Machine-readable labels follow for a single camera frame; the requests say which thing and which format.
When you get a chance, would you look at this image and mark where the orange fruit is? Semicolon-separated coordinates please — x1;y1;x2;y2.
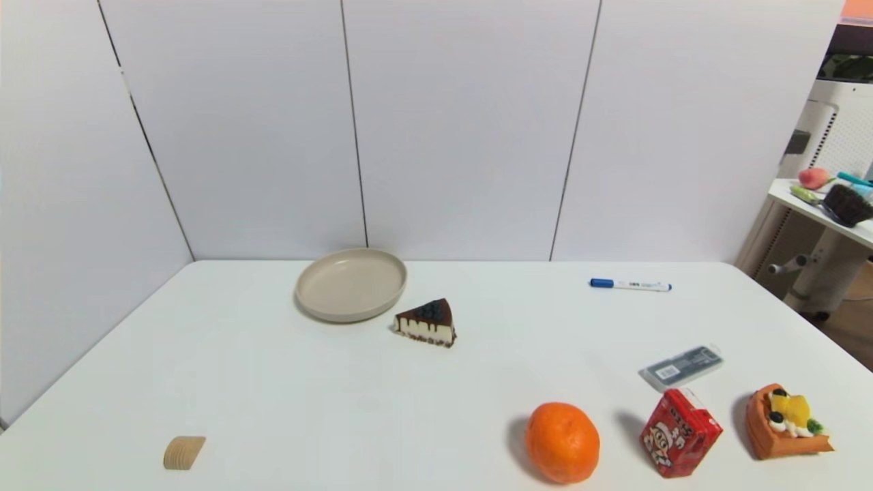
524;402;602;486

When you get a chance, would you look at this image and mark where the white side table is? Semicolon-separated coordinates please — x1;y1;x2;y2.
768;179;873;320

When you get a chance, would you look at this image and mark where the grey plastic lead case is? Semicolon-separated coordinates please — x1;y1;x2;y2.
638;344;725;393

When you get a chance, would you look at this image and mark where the white perforated appliance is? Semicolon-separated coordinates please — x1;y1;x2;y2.
735;78;873;277

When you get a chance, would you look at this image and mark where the small wooden block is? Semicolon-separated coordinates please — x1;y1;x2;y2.
163;436;207;471

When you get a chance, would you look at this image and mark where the beige round plate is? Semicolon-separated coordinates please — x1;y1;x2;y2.
295;248;409;324

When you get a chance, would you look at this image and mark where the chocolate cake slice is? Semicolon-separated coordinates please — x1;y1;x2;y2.
393;298;458;348

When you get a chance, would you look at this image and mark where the red drink carton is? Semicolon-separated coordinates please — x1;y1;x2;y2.
639;388;724;479

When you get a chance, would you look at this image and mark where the fruit topped waffle tart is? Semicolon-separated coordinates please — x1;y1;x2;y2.
745;383;835;461

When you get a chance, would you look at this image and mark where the blue capped white marker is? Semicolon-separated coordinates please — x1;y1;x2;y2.
590;278;673;293

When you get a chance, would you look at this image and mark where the black brush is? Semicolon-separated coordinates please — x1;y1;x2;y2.
822;184;873;228

